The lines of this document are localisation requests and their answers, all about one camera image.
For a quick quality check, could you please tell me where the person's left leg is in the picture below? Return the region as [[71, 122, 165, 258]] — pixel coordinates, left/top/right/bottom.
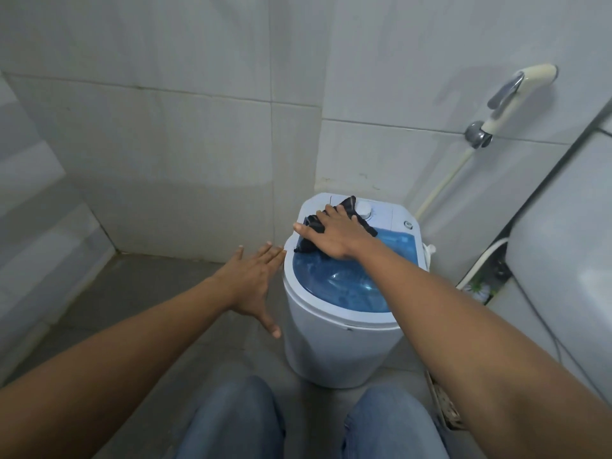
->
[[176, 376, 288, 459]]

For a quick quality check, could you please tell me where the white toilet tank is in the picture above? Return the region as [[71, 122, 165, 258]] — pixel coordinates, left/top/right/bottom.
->
[[487, 131, 612, 403]]

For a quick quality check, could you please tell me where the person's right hand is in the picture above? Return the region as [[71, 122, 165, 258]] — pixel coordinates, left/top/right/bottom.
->
[[293, 204, 379, 261]]

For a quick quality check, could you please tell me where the person's left forearm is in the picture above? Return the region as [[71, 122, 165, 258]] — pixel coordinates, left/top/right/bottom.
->
[[0, 274, 233, 459]]

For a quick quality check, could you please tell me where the white mini washing machine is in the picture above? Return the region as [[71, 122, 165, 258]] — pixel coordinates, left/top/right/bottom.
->
[[282, 192, 432, 390]]

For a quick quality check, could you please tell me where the white water supply hose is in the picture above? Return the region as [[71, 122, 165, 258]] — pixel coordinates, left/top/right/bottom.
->
[[456, 237, 510, 290]]

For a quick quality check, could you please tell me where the person's right leg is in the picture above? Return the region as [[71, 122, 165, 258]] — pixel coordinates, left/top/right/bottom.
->
[[341, 384, 451, 459]]

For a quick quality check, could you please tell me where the person's leg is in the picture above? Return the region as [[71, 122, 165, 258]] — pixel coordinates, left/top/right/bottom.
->
[[341, 384, 451, 459], [176, 376, 288, 459]]

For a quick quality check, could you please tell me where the black cloth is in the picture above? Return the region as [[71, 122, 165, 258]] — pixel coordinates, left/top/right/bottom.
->
[[294, 196, 378, 254]]

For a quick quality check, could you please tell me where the person's left hand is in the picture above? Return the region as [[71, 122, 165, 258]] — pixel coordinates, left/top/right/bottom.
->
[[210, 242, 288, 339]]

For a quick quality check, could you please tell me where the cream sprayer hose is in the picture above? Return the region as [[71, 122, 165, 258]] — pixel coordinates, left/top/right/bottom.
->
[[414, 147, 475, 221]]

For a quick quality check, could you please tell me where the thin black cable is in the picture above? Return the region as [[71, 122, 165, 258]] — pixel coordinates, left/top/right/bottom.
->
[[514, 279, 581, 378]]

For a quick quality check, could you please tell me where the cream handheld bidet sprayer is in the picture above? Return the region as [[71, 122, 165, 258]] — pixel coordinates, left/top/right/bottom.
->
[[480, 63, 559, 135]]

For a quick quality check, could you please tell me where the white toilet brush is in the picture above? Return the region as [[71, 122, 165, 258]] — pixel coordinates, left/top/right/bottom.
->
[[466, 279, 493, 304]]

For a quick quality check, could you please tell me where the chrome sprayer wall holder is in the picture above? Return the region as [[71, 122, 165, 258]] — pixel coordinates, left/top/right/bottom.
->
[[464, 120, 493, 150]]

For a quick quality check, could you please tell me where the person's right forearm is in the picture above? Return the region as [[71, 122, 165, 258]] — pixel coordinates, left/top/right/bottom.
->
[[355, 237, 612, 459]]

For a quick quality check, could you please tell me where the blue transparent washer lid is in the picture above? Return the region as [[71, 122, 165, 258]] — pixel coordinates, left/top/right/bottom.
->
[[292, 227, 419, 314]]

